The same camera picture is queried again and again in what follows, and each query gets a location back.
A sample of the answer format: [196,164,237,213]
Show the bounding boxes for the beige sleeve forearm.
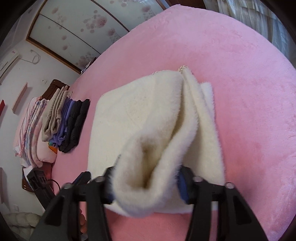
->
[4,212,41,240]

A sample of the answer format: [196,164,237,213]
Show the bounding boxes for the cream fuzzy cardigan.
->
[88,66,225,217]

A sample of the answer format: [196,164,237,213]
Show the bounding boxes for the white air conditioner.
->
[0,50,20,83]

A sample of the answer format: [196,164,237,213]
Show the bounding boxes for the wooden headboard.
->
[41,79,69,100]

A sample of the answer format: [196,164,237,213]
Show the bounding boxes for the folded pink floral quilts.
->
[13,97,57,168]

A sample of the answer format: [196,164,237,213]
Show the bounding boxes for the pink wall shelf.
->
[11,82,28,113]

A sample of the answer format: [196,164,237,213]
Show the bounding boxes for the black folded garment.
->
[58,99,90,153]

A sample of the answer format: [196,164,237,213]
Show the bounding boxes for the pink bed sheet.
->
[52,5,295,240]

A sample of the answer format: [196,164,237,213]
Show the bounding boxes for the red wall shelf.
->
[0,100,5,116]

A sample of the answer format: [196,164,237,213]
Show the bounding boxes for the white sliding wardrobe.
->
[26,0,170,73]

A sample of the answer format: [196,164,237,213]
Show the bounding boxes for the purple folded garment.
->
[48,97,75,148]

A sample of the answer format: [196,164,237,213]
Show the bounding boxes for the person's left hand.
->
[79,209,87,233]

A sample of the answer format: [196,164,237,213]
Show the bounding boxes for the beige knit folded sweater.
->
[42,86,69,142]

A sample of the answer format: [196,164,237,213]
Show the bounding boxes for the lace covered furniture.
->
[204,0,295,66]

